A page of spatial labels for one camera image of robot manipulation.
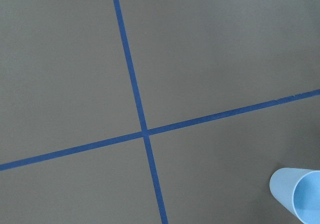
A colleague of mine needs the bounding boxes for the light blue plastic cup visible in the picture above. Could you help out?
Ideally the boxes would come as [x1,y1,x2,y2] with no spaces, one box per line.
[269,168,320,224]

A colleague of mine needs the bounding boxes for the blue tape grid lines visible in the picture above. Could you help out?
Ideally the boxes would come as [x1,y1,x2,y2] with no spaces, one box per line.
[0,0,320,224]

